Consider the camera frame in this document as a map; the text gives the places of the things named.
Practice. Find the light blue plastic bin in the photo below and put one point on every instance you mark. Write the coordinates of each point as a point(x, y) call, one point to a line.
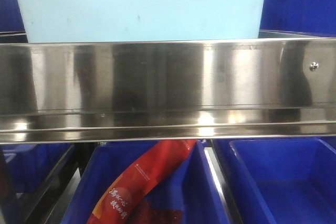
point(139, 20)

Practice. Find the blue bin upper shelf right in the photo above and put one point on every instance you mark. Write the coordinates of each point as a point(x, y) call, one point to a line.
point(307, 16)

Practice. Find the blue bin shelf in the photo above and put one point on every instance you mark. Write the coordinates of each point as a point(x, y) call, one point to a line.
point(11, 19)
point(307, 16)

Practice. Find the blue bin upper shelf left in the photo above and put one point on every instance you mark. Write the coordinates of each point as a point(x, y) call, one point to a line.
point(11, 19)

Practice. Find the blue bin with snack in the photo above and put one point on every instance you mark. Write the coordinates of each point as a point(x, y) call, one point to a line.
point(189, 193)

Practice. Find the red snack package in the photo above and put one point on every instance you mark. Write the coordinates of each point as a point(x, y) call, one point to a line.
point(138, 179)

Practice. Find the blue bin lower right empty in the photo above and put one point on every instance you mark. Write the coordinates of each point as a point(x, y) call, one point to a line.
point(280, 180)

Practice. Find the blue bin lower far left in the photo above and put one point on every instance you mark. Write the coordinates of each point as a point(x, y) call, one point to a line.
point(29, 164)

